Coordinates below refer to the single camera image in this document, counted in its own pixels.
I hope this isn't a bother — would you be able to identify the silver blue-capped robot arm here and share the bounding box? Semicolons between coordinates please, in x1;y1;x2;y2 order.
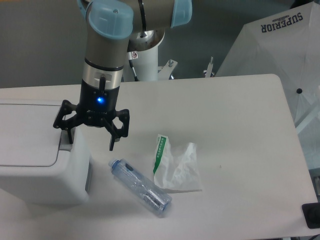
53;0;193;147

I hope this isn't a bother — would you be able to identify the white lidded trash can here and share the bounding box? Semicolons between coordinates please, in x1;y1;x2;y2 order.
0;99;92;205

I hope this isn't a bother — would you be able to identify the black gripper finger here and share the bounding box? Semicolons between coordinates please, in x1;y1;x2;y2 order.
53;99;85;144
103;108;131;152

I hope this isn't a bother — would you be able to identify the black device at table edge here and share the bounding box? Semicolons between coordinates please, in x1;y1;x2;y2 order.
302;202;320;229

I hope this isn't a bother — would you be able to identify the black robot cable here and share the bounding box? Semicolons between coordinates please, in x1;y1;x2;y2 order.
127;51;140;82

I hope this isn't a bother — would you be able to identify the white green plastic bag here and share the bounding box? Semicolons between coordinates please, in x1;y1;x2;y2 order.
152;134;202;193

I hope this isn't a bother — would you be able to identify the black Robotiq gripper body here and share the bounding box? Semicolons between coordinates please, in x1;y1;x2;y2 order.
77;81;120;128

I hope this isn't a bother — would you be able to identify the white metal stand frame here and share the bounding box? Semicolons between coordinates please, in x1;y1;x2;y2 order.
157;56;216;81

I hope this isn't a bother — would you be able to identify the white Superior umbrella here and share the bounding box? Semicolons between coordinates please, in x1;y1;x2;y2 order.
215;1;320;166

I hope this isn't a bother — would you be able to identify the clear plastic water bottle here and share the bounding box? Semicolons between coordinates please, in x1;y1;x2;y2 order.
108;159;172;217

